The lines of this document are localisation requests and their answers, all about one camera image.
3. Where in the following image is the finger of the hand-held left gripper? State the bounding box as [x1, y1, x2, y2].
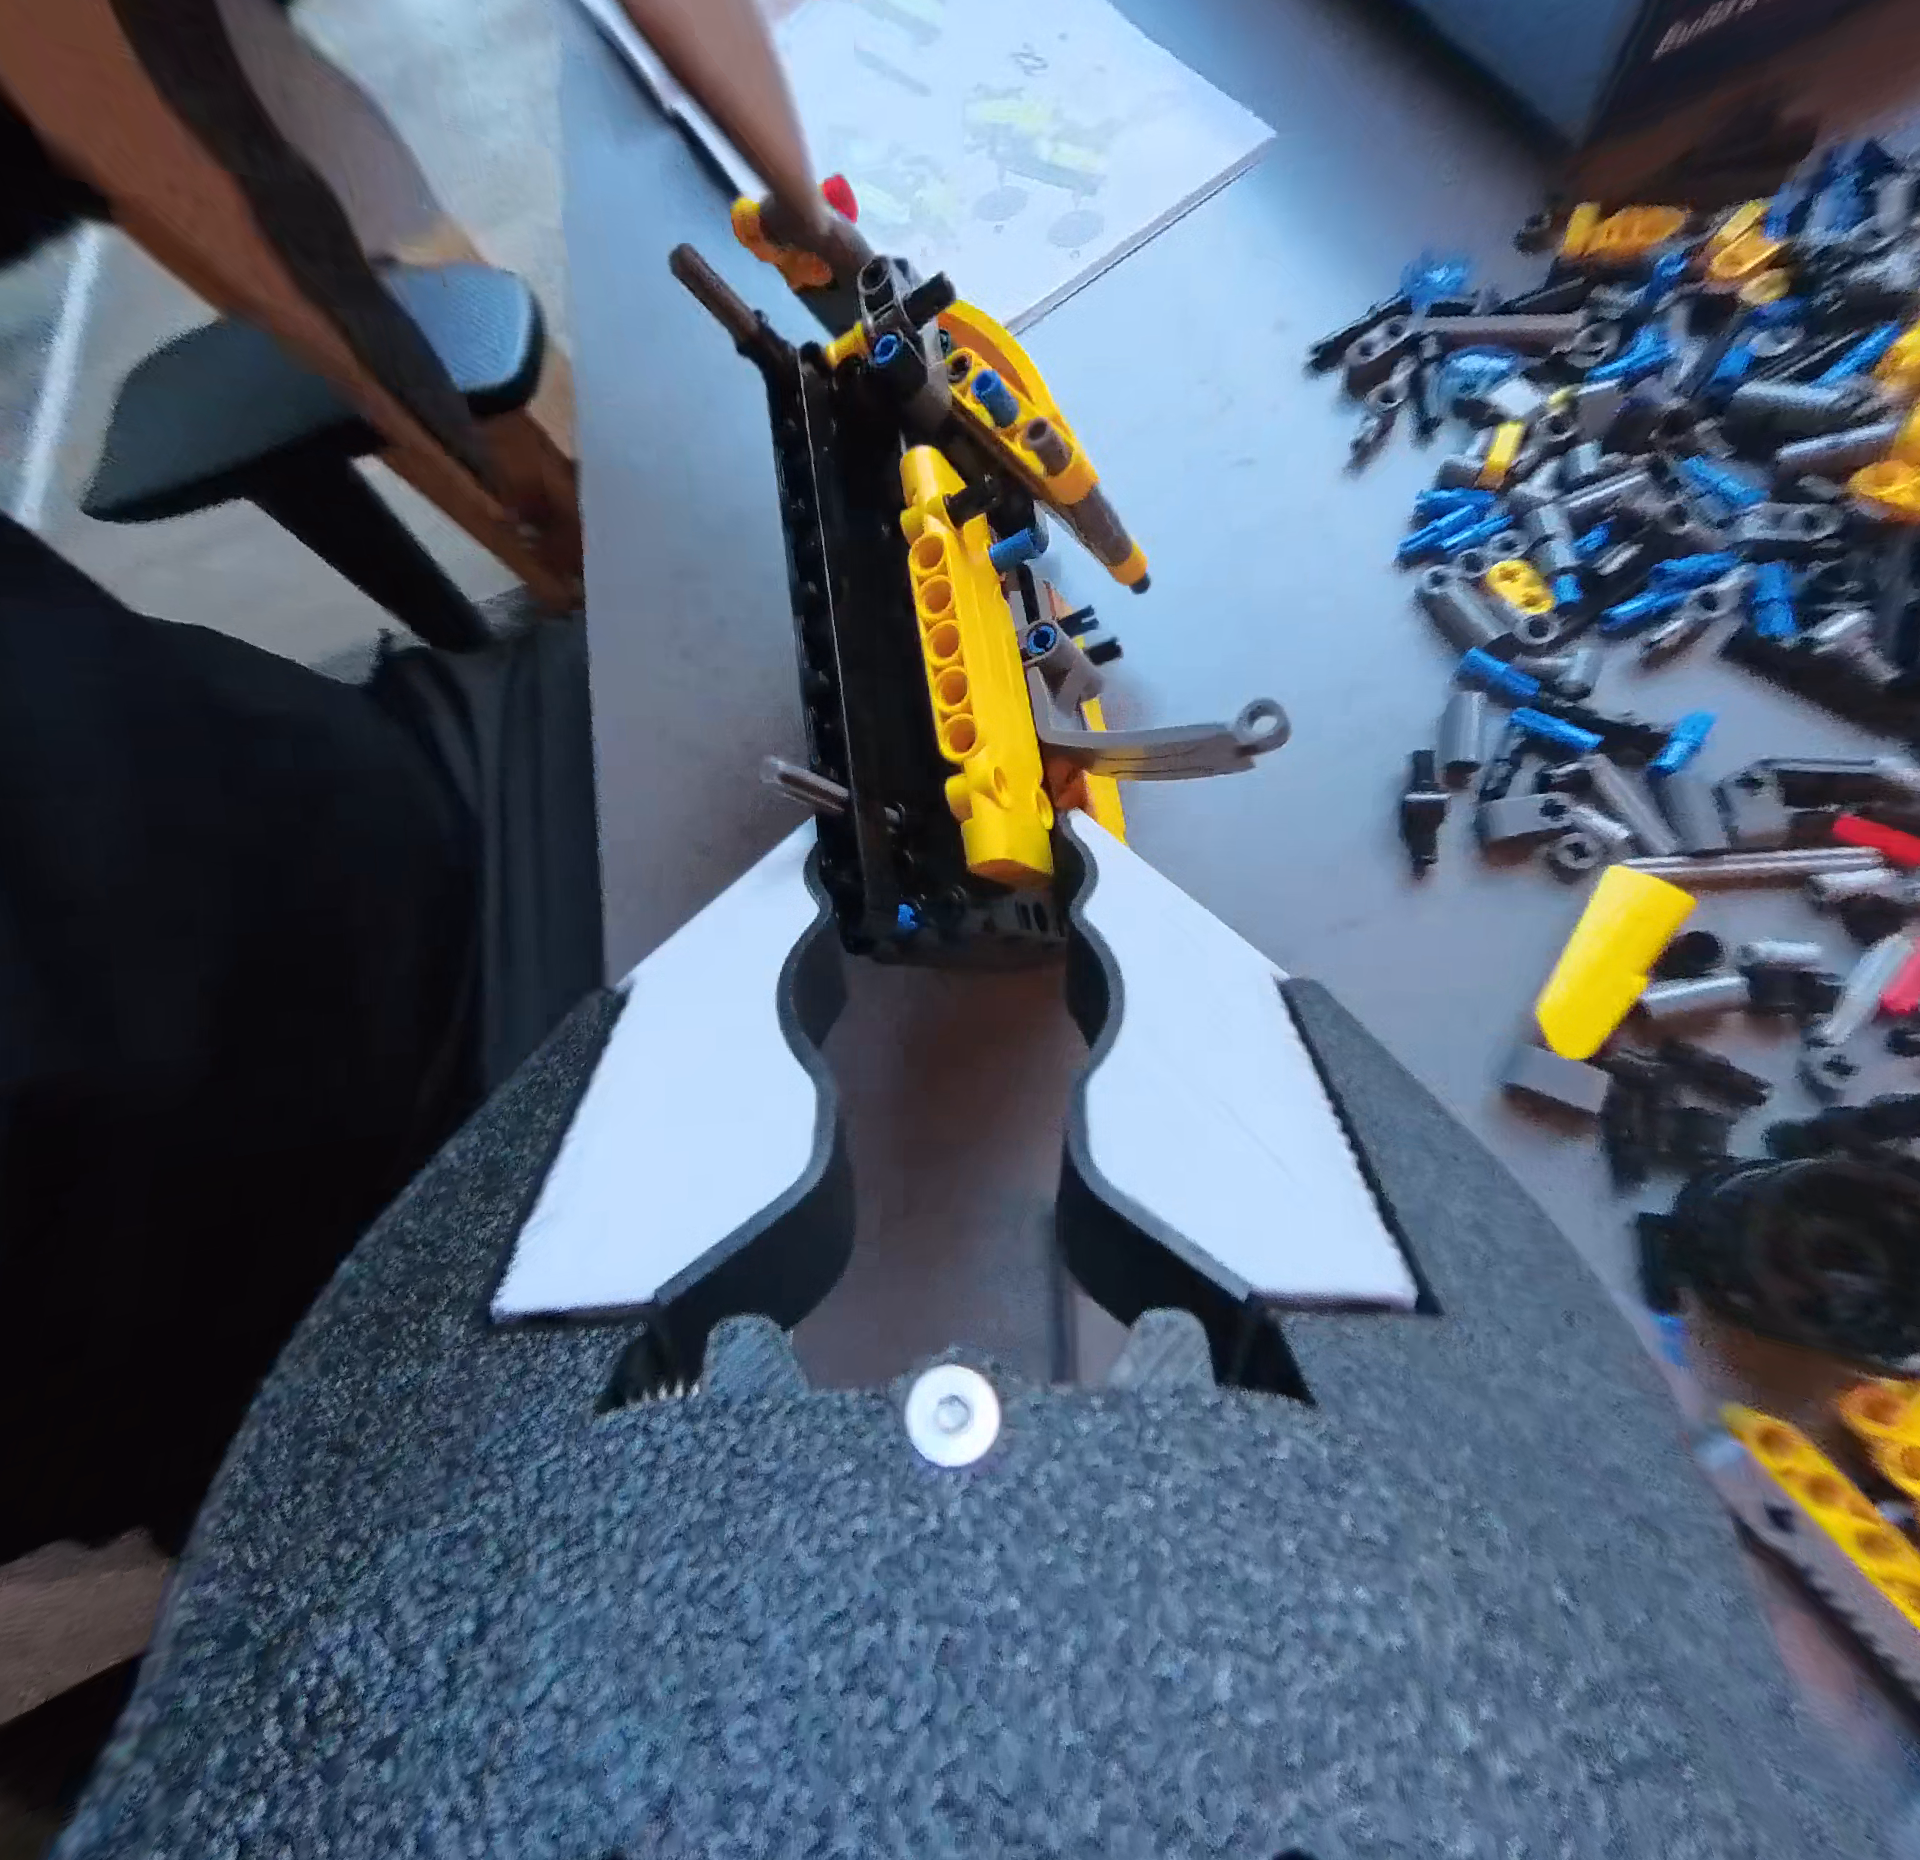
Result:
[0, 0, 585, 614]
[582, 0, 875, 280]

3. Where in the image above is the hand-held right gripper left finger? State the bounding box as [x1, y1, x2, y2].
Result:
[490, 823, 861, 1381]

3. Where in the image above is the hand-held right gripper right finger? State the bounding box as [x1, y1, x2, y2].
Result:
[1056, 810, 1425, 1385]

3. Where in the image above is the long black holed beam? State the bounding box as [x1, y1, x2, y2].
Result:
[767, 345, 866, 935]

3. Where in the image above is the yellow toy vehicle model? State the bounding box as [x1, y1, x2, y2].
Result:
[668, 173, 1294, 980]

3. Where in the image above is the grey desk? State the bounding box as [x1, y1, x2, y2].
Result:
[556, 0, 1920, 1743]

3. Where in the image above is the white instruction booklet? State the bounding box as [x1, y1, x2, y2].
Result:
[532, 0, 1279, 332]

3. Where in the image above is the black office chair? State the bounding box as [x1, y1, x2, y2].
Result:
[82, 261, 546, 657]

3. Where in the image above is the yellow curved panel piece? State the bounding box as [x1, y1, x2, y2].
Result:
[1533, 865, 1699, 1063]

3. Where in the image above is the person's dark clothing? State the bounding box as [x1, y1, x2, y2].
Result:
[0, 510, 605, 1566]

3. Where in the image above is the black wheel rim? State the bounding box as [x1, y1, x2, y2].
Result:
[1638, 1151, 1920, 1369]

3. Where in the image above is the pile of yellow beams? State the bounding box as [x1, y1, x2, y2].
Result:
[1700, 1377, 1920, 1632]

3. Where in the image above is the pile of small building pieces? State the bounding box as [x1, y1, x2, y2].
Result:
[1305, 135, 1920, 1190]

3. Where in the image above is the blue cardboard kit box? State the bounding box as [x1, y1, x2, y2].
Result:
[1320, 0, 1920, 145]

